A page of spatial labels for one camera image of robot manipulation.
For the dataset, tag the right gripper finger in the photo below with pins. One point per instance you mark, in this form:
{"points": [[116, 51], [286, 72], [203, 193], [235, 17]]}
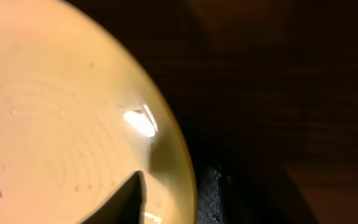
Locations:
{"points": [[125, 206]]}

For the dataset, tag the yellow plate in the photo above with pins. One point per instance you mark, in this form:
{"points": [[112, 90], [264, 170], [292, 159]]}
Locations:
{"points": [[79, 116]]}

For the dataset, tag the round black tray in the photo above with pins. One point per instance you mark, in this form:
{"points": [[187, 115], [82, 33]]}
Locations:
{"points": [[225, 198]]}

